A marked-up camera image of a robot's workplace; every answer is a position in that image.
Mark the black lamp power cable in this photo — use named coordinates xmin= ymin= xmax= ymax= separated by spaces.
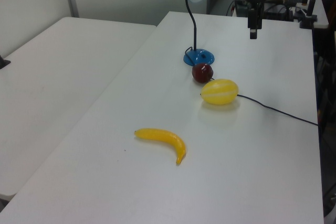
xmin=184 ymin=46 xmax=320 ymax=127

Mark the blue gooseneck desk lamp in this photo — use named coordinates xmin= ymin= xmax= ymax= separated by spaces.
xmin=179 ymin=0 xmax=216 ymax=66

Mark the black clamp mount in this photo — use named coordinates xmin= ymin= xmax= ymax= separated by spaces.
xmin=0 ymin=54 xmax=12 ymax=70

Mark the yellow striped toy melon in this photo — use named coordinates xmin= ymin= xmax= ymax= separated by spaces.
xmin=200 ymin=78 xmax=239 ymax=105

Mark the red toy apple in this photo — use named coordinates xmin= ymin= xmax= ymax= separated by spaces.
xmin=192 ymin=62 xmax=214 ymax=84

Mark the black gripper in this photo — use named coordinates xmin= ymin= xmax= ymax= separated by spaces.
xmin=244 ymin=0 xmax=271 ymax=40

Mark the black equipment box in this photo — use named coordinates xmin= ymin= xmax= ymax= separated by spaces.
xmin=234 ymin=0 xmax=300 ymax=22

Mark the yellow toy banana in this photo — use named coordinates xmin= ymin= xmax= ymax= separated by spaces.
xmin=134 ymin=128 xmax=186 ymax=166

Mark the white side table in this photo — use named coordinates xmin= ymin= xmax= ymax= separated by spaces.
xmin=0 ymin=16 xmax=158 ymax=201

